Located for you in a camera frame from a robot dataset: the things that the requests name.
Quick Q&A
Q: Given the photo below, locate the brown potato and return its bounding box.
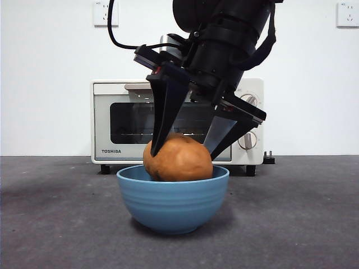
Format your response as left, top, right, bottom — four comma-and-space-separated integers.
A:
142, 133, 214, 182

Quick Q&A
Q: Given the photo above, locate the oven door with beige handle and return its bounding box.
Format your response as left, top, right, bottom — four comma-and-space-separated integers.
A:
93, 82, 232, 163

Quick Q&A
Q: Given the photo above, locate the blue ribbed bowl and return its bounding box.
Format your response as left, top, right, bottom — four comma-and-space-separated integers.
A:
116, 164, 229, 235

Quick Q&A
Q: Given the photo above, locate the beige round oven knob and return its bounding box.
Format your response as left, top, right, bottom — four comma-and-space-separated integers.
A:
240, 94, 260, 109
237, 130, 257, 150

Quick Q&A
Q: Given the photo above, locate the white Toshiba toaster oven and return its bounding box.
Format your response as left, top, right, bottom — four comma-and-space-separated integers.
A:
90, 77, 265, 177

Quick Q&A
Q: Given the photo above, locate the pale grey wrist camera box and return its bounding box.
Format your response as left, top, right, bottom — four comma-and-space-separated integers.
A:
159, 34, 187, 62

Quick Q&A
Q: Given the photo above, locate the metal wire oven rack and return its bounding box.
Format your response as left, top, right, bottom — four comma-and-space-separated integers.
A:
120, 132, 208, 138

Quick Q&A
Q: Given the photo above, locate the black power cord with plug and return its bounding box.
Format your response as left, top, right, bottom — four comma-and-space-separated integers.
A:
263, 150, 276, 165

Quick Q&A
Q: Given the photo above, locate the black sleeved arm cable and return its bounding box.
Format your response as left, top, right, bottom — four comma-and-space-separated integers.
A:
243, 0, 277, 71

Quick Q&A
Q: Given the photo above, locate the black camera cable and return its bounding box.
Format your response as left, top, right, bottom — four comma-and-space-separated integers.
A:
108, 0, 146, 51

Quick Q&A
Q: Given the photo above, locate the white wall socket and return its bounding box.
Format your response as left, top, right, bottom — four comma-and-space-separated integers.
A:
94, 1, 119, 28
336, 2, 359, 28

